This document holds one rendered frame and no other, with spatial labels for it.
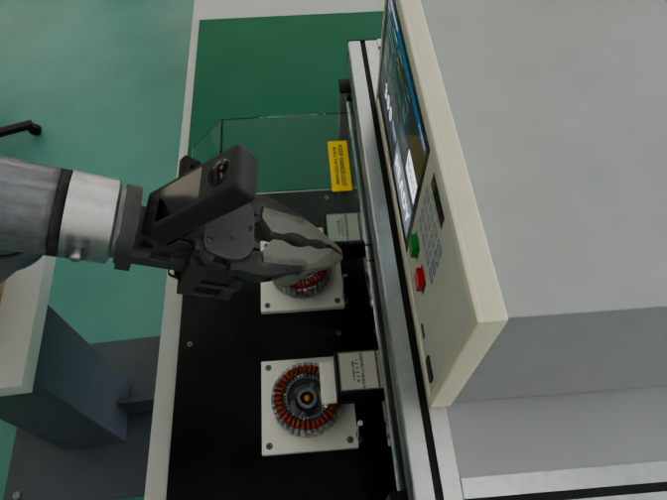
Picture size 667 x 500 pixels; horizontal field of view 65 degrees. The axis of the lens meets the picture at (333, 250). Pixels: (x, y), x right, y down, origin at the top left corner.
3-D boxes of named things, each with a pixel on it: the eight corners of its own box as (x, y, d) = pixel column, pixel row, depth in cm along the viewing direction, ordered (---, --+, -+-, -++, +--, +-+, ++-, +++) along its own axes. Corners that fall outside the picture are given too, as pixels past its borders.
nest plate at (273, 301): (261, 314, 95) (260, 312, 94) (261, 244, 103) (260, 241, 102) (344, 309, 95) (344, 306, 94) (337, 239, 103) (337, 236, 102)
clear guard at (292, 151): (182, 279, 72) (170, 257, 67) (193, 148, 84) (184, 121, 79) (419, 263, 73) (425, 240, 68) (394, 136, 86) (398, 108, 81)
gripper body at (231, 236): (236, 240, 57) (118, 219, 52) (263, 194, 51) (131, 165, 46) (235, 304, 53) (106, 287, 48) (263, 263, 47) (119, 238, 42)
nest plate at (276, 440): (262, 456, 82) (261, 454, 81) (261, 363, 90) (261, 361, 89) (358, 448, 83) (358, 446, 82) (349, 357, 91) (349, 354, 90)
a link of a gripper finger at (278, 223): (320, 252, 59) (240, 237, 56) (343, 224, 55) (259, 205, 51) (322, 277, 58) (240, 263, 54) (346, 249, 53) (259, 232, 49)
